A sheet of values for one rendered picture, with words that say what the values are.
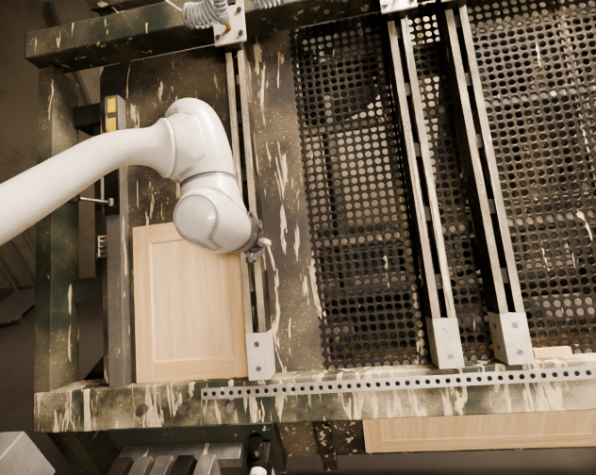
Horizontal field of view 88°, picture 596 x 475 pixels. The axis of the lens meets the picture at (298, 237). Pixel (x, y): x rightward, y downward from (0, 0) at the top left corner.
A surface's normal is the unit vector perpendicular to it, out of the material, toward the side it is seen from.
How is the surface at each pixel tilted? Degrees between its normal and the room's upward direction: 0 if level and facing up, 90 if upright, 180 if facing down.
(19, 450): 90
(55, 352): 90
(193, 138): 61
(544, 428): 90
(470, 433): 90
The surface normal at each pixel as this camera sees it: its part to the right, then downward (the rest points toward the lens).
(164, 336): -0.14, -0.12
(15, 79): -0.03, 0.42
